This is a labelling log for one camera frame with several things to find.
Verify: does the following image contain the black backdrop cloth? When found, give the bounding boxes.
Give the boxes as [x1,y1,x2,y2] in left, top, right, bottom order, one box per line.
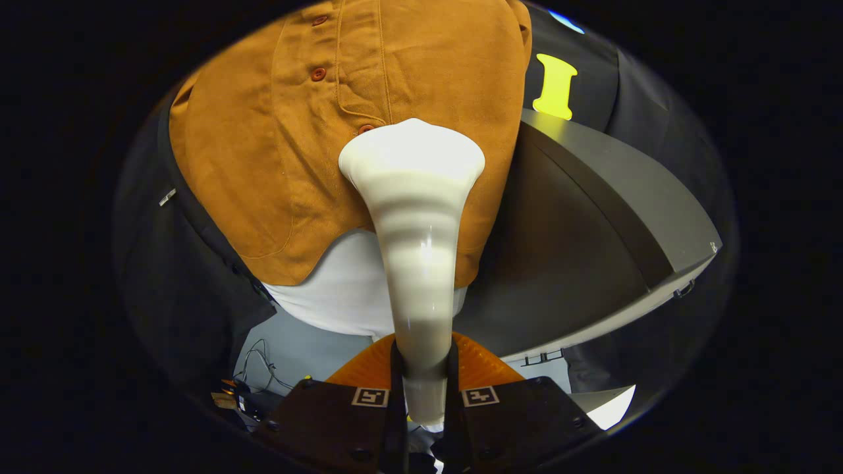
[111,3,737,422]

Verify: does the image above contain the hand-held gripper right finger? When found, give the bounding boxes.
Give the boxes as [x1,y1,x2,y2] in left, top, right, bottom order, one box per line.
[445,333,603,474]

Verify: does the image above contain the thin floor cables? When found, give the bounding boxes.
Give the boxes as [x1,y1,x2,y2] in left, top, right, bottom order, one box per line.
[232,338,296,397]

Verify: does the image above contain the white mannequin torso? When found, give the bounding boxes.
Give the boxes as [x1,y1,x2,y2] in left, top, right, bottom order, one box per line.
[263,228,468,343]

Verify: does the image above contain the grey cabinet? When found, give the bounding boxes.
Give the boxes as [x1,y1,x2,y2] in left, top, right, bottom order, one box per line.
[453,108,724,367]

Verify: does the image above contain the small orange floor object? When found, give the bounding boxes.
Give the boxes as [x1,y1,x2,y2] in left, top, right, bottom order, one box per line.
[211,379,264,422]

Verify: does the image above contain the white garment steamer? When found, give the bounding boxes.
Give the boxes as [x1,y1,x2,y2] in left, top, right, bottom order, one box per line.
[339,118,486,427]

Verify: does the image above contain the orange-brown button shirt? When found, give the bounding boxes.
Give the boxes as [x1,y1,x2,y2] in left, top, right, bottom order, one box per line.
[169,0,533,288]

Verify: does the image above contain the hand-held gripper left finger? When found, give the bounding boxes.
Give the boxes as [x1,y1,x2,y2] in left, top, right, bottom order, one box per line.
[254,333,410,474]

